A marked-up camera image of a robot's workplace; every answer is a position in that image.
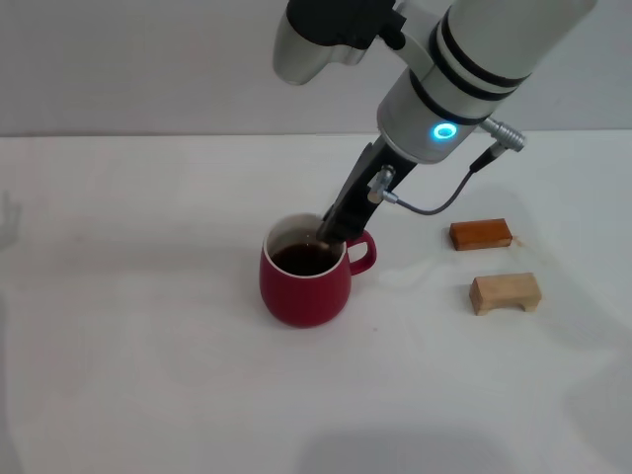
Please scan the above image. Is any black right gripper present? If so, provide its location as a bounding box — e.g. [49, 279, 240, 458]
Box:
[315, 140, 417, 247]

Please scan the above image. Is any dark orange wooden block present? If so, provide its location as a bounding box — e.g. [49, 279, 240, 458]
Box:
[448, 217, 514, 253]

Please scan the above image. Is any red ceramic coffee cup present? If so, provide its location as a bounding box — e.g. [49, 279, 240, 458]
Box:
[260, 212, 378, 329]

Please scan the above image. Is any thin grey gripper cable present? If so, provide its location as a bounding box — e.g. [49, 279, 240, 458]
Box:
[367, 117, 528, 216]

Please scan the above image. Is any light wooden notched block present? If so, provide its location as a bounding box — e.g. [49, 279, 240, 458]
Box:
[468, 272, 543, 317]

